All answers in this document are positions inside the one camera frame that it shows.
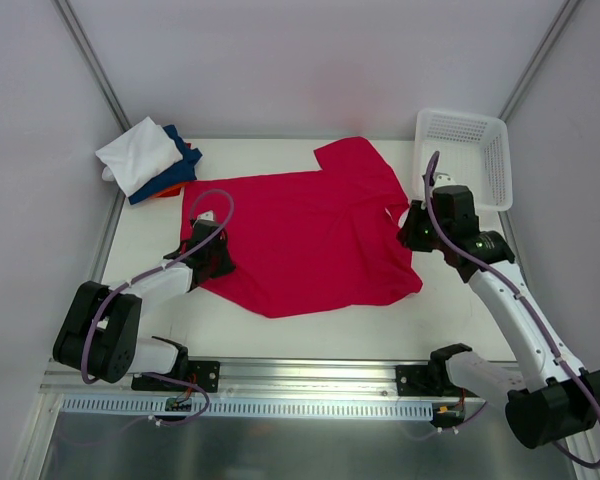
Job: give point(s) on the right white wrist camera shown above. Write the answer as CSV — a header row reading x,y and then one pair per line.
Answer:
x,y
439,180

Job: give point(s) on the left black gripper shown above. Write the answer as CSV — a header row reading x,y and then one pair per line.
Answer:
x,y
218,258

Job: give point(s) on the aluminium mounting rail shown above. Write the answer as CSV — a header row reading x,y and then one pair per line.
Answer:
x,y
260,378

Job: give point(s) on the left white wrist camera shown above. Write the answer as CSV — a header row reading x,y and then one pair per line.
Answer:
x,y
207,216

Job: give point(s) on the magenta t shirt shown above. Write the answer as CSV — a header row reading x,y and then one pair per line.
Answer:
x,y
311,241

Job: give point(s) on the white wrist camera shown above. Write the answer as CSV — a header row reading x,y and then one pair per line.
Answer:
x,y
439,180
207,216

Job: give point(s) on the folded blue t shirt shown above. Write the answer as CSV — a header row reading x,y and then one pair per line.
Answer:
x,y
155,184

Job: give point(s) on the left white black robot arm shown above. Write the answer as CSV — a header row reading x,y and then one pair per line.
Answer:
x,y
100,334

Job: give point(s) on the folded white t shirt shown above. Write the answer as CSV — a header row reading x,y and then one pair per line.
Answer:
x,y
140,154

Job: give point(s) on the white plastic basket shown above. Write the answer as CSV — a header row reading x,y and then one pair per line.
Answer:
x,y
474,151

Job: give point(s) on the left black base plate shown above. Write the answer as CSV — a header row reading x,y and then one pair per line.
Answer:
x,y
204,374

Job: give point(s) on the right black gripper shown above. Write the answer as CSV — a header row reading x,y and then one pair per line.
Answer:
x,y
411,228

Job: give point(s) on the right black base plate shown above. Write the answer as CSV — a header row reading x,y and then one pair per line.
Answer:
x,y
410,380

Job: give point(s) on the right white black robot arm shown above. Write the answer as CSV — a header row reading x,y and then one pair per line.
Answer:
x,y
553,396

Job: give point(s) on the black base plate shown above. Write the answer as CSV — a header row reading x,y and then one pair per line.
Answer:
x,y
410,380
204,374

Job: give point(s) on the white slotted cable duct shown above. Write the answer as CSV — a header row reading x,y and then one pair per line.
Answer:
x,y
252,408

